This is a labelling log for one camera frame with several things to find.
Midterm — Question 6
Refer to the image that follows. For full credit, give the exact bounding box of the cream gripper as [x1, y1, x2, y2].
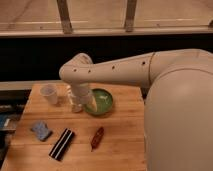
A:
[70, 83, 98, 112]

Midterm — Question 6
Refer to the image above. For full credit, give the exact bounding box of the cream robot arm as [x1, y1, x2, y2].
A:
[59, 49, 213, 171]

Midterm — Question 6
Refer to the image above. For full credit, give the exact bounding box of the white ceramic cup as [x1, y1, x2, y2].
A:
[40, 84, 58, 105]

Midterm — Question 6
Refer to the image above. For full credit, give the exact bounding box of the green bowl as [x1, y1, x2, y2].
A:
[83, 88, 114, 117]

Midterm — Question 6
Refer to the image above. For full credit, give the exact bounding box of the white plastic bottle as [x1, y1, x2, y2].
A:
[66, 86, 82, 113]

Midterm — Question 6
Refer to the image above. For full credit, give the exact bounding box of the brown red chili pepper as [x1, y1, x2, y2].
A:
[91, 127, 104, 150]

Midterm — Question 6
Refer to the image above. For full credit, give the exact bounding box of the blue sponge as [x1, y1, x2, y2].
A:
[31, 121, 52, 141]

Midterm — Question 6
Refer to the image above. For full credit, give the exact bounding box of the metal window frame rail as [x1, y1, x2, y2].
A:
[0, 0, 213, 37]

